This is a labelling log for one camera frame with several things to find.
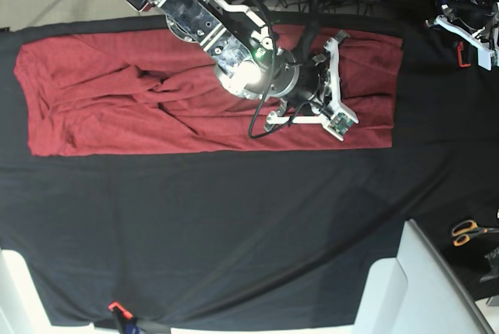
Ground orange black clamp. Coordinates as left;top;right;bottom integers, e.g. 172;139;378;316
456;41;472;68

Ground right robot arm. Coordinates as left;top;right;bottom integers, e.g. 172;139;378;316
126;0;358;140

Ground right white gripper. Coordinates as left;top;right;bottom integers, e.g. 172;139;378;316
264;30;359;141

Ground blue orange clamp bottom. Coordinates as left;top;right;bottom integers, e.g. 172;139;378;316
108;301;143;334

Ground yellow-handled scissors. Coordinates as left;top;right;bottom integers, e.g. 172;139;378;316
451;219;498;247

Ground red long-sleeve T-shirt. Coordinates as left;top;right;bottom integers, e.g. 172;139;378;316
14;29;402;157

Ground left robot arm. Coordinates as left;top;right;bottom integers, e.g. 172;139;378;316
426;0;498;71

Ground black table cloth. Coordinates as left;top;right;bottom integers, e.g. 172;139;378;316
1;16;498;330

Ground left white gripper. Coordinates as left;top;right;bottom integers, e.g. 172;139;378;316
425;4;498;70

